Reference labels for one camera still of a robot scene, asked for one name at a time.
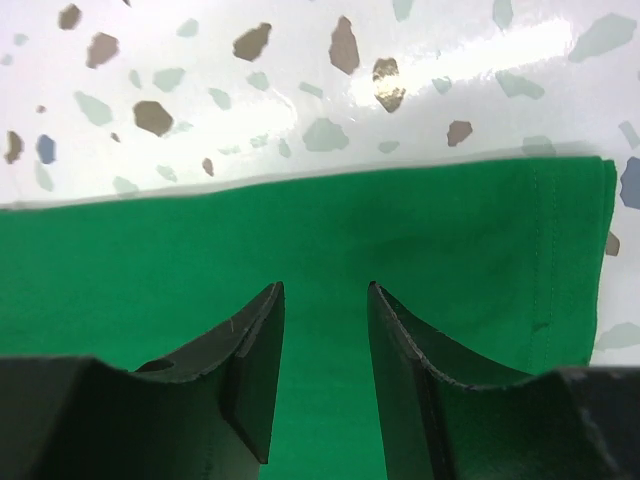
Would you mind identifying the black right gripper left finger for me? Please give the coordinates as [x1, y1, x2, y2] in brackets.
[1, 282, 285, 479]

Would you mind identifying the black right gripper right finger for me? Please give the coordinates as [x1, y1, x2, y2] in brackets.
[368, 283, 639, 479]

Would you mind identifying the green t shirt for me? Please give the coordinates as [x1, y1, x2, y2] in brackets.
[1, 157, 617, 479]

